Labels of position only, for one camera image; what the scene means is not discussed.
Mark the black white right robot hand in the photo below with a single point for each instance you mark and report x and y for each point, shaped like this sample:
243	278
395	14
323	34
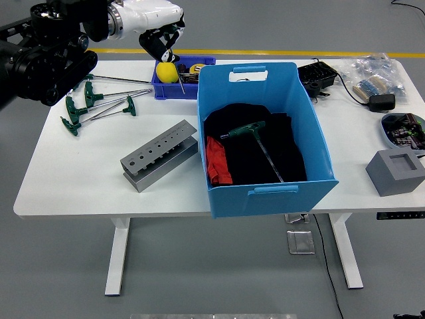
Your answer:
410	315

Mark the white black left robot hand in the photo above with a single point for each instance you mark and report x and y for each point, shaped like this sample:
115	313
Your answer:
149	15

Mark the grey metal tool rack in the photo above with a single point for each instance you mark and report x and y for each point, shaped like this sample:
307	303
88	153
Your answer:
159	159

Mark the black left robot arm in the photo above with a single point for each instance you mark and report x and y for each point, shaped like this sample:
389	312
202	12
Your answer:
43	63

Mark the large blue folding box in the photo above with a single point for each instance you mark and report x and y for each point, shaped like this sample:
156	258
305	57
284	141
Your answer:
265	201

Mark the yellow tape measure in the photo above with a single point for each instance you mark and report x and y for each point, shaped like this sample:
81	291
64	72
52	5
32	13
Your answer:
196	68

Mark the dark small parts pile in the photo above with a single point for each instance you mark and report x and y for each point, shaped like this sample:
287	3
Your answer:
189	78

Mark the small blue plastic bin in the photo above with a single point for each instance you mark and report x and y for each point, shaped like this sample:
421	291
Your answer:
169	91

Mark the white table leg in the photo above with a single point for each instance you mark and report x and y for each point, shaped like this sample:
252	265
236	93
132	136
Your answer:
117	259
347	252

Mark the black table control panel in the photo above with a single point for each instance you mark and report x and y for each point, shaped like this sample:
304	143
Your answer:
400	215

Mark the large metal floor plate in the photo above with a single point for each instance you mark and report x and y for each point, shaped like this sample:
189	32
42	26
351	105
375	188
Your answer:
300	242

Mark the grey block with recess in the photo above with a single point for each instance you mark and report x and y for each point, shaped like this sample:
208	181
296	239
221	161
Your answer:
388	179

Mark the small metal floor plate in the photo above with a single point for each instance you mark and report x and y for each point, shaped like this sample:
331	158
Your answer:
295	218

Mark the red cloth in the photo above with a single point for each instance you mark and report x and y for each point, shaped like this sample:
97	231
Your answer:
217	159

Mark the black cloth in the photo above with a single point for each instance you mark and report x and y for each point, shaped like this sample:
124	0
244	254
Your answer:
245	159

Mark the black plastic tray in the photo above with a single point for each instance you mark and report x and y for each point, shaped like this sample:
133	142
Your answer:
317	73

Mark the black cylinder part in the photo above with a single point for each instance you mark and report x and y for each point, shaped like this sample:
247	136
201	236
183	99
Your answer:
313	89

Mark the light blue dish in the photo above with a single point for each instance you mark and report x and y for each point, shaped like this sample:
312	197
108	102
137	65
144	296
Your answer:
385	133

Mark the electronic components pile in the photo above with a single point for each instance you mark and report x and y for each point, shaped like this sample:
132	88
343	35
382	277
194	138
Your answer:
406	131

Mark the black power adapter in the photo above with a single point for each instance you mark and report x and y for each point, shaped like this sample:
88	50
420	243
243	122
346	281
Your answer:
382	103

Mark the clear plastic parts bag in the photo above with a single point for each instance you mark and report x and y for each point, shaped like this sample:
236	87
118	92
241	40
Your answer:
368	68

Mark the beige resistor tape roll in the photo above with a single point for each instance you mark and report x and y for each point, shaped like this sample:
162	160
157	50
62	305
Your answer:
370	88

